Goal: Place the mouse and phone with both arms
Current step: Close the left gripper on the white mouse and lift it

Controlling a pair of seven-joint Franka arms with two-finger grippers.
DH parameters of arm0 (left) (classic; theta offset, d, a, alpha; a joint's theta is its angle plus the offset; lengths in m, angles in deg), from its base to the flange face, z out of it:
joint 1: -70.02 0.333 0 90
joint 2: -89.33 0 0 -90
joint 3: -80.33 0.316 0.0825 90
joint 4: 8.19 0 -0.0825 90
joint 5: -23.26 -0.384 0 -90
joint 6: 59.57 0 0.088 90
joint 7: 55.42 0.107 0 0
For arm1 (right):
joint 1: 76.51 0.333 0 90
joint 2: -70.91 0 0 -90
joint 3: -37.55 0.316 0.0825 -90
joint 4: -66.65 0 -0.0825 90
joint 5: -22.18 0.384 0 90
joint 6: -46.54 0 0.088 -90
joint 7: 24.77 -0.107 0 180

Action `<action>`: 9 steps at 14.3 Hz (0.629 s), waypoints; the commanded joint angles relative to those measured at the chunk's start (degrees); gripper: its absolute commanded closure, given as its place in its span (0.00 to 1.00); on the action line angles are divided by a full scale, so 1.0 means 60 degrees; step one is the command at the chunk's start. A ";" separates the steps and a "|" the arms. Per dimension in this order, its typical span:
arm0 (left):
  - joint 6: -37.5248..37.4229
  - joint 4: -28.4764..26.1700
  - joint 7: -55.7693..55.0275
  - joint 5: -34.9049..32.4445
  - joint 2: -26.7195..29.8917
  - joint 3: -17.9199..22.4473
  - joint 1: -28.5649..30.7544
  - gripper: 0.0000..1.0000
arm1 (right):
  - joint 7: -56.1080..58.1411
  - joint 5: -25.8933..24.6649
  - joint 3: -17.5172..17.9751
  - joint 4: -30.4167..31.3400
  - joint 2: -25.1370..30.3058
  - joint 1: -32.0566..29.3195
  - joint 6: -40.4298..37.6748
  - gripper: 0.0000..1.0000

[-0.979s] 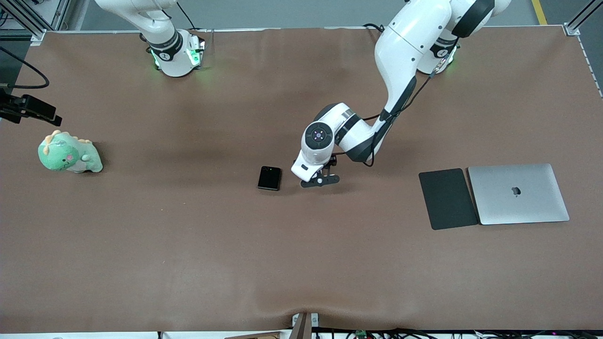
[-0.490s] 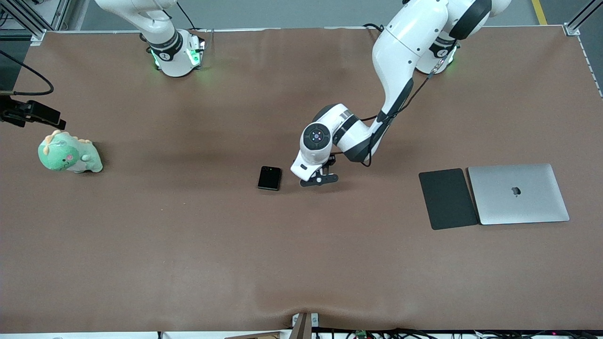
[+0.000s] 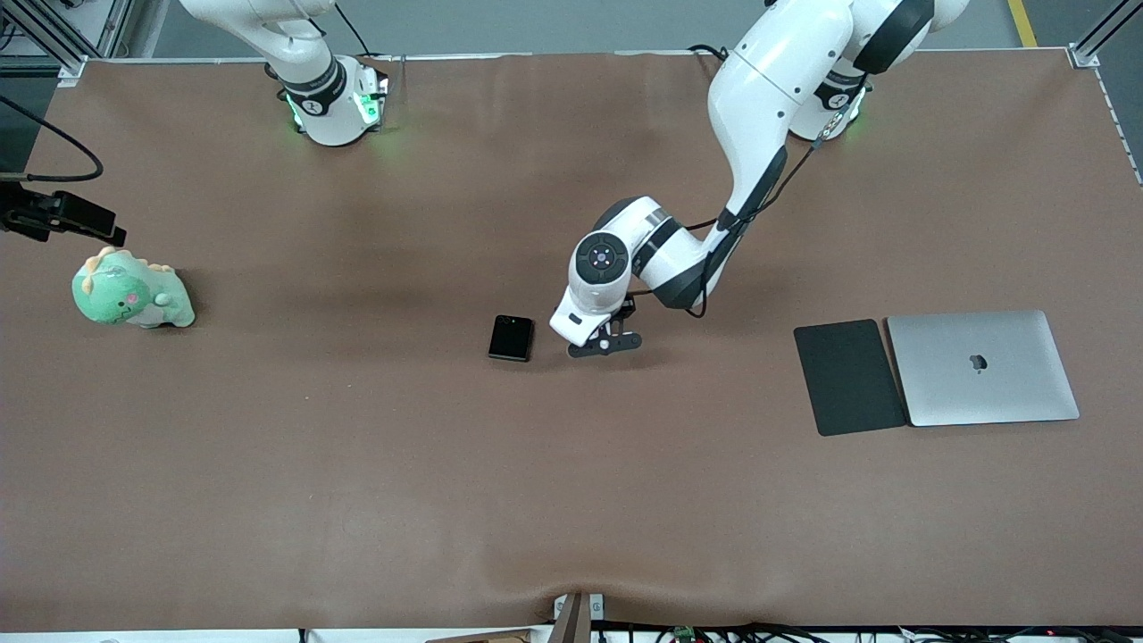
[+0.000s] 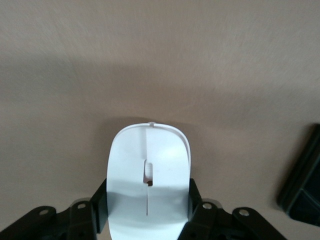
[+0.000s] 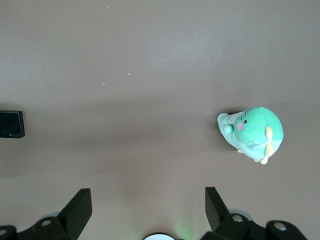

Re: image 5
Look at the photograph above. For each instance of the brown table cover sheet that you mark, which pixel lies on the brown table cover sheet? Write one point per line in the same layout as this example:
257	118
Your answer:
150	62

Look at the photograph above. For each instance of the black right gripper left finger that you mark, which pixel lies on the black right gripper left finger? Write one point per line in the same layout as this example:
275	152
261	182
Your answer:
72	212

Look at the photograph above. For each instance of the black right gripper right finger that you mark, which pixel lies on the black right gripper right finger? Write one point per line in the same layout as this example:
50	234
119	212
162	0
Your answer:
220	212

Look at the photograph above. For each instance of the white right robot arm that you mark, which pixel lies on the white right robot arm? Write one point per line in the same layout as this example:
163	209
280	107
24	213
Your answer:
159	237

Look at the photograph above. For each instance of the green plush dinosaur toy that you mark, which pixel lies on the green plush dinosaur toy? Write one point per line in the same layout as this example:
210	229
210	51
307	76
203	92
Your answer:
252	135

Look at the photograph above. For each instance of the black folding phone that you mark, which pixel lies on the black folding phone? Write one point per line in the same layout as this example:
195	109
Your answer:
11	124

